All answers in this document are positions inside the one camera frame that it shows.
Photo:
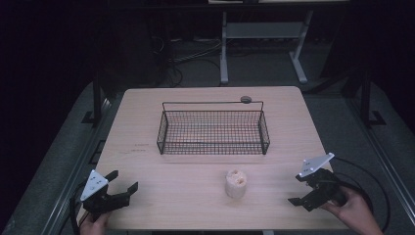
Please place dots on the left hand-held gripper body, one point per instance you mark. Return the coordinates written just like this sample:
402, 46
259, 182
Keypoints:
93, 187

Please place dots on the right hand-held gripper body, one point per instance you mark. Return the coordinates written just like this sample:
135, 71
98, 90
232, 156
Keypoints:
324, 187

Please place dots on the person's right hand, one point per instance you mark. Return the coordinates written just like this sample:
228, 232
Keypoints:
354, 209

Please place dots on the person's left hand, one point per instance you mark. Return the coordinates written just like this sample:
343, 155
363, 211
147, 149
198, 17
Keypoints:
94, 227

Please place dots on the grey round table cap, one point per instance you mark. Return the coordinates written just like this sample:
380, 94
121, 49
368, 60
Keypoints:
245, 99

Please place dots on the white metal stand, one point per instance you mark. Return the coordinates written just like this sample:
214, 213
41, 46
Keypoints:
261, 31

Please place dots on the aluminium frame rail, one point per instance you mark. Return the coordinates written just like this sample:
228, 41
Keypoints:
73, 176
388, 163

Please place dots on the black metal post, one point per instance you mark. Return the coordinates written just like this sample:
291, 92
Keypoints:
97, 98
366, 98

